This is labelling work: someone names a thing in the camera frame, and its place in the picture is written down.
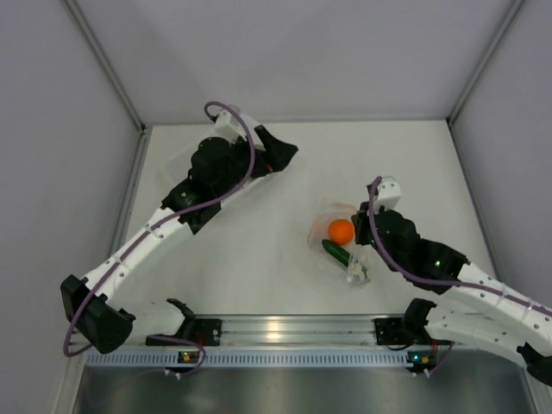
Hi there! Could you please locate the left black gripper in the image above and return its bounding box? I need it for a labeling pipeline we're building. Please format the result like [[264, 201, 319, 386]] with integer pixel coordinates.
[[214, 126, 298, 199]]

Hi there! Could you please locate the translucent white plastic basket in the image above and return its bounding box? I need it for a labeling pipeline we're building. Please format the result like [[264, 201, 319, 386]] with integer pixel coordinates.
[[161, 113, 277, 195]]

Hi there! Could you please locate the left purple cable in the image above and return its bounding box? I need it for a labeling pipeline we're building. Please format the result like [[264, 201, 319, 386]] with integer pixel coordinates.
[[63, 101, 256, 357]]

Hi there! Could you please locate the fake orange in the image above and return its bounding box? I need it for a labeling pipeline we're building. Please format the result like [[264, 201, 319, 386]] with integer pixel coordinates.
[[327, 218, 354, 245]]

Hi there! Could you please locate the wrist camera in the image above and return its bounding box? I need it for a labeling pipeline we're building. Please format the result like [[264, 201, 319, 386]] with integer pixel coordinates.
[[367, 176, 402, 214], [214, 110, 245, 142]]

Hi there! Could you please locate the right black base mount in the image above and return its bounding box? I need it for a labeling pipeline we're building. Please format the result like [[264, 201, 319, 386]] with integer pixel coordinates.
[[373, 317, 420, 350]]

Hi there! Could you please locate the clear zip top bag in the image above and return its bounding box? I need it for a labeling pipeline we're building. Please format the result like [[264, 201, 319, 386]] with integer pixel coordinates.
[[307, 198, 371, 286]]

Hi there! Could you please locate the fake green cucumber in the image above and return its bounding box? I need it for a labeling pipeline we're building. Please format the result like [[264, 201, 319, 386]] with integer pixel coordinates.
[[321, 239, 350, 267]]

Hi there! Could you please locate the purple cable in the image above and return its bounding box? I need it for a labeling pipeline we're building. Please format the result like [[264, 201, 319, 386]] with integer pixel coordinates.
[[369, 175, 552, 323], [63, 101, 256, 357]]

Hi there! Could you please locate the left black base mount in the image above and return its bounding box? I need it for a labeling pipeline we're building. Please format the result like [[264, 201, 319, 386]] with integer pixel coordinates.
[[146, 317, 223, 347]]

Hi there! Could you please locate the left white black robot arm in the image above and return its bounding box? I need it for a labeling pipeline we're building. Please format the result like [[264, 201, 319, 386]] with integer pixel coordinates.
[[60, 124, 298, 354]]

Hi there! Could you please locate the aluminium frame post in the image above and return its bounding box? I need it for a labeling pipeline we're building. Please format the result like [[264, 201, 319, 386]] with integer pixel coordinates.
[[446, 0, 528, 127], [61, 0, 145, 131]]

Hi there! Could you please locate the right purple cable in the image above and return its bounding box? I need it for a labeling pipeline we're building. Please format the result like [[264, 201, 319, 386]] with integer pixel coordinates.
[[369, 175, 552, 323]]

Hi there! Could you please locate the aluminium mounting rail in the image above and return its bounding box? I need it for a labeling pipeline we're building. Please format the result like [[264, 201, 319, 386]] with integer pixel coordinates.
[[68, 313, 538, 348]]

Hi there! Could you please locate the white slotted cable duct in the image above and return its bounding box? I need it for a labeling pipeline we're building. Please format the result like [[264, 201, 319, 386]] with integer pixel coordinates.
[[85, 348, 433, 368]]

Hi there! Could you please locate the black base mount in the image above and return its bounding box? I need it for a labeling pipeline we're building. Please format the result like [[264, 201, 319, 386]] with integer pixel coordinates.
[[373, 317, 420, 350], [146, 317, 223, 347]]

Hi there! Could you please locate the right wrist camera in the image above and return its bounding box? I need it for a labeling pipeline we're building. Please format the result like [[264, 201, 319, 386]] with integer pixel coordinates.
[[367, 176, 402, 214]]

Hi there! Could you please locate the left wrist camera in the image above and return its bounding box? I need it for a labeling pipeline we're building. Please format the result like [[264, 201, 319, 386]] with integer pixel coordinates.
[[214, 110, 245, 142]]

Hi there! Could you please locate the left aluminium frame post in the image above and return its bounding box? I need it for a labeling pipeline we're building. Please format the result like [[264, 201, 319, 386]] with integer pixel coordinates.
[[61, 0, 145, 131]]

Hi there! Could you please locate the right aluminium frame post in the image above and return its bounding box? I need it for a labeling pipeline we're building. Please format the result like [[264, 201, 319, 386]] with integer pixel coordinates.
[[446, 0, 528, 127]]

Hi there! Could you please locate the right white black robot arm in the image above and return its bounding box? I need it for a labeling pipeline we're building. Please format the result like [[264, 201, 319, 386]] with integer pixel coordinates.
[[351, 202, 551, 386]]

